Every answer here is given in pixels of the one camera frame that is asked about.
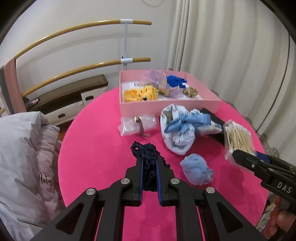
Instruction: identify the black leather case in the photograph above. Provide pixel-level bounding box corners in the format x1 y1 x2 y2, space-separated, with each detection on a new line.
201 108 225 146

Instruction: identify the cotton swabs plastic bag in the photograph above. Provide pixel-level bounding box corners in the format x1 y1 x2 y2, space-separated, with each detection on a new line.
223 120 256 170

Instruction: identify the clear bag with ribbon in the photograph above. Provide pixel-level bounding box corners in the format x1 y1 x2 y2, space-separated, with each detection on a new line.
117 114 159 138

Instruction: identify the purple organza scrunchie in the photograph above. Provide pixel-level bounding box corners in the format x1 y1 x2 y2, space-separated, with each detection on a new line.
137 70 184 98

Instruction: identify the person's right hand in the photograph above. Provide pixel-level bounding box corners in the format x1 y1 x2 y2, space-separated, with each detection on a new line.
263 197 295 240

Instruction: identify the woven straw ornament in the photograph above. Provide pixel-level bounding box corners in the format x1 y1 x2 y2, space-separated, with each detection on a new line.
182 86 199 98

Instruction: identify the light blue sock ball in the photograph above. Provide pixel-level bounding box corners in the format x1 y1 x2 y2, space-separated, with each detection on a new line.
180 154 213 186

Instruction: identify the cream curtain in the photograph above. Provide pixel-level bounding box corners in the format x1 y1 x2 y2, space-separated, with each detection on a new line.
168 1 295 160

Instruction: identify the upper wooden ballet bar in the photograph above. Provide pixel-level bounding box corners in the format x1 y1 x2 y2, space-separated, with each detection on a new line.
14 19 152 59

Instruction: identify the white bar support post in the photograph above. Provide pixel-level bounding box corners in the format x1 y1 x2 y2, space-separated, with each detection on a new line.
120 19 133 70

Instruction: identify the grey duvet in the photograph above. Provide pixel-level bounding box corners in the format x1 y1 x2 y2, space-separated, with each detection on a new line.
1 111 65 240

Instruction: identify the grey wall cable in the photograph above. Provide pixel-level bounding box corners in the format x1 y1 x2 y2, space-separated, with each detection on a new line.
141 0 163 7

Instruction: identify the dark top storage bench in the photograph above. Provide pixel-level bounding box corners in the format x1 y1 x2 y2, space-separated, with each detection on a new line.
27 75 108 126

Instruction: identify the floral blue bow cloth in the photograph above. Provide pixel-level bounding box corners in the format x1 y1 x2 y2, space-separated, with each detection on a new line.
160 104 221 156

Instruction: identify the navy braided cord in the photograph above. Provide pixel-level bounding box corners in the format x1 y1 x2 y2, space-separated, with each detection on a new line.
130 141 171 192

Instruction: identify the pink cardboard box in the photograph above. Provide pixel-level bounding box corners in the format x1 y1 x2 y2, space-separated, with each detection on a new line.
119 70 221 118

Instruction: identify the royal blue knit item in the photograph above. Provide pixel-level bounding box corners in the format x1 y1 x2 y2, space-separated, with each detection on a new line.
166 75 187 88

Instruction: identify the lower wooden ballet bar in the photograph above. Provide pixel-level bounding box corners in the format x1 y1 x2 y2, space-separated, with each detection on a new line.
1 58 151 114

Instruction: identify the yellow crochet flower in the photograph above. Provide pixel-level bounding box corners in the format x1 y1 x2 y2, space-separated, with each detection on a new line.
123 85 159 102

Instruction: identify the pink grey hanging towel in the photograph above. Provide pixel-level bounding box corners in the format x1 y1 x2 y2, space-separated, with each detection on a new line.
1 58 27 114

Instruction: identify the pink table cloth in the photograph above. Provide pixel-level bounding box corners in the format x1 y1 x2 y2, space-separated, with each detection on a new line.
58 89 267 240

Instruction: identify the wooden ballet bar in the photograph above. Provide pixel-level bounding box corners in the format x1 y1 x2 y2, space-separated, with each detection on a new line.
14 19 152 59
1 58 151 114

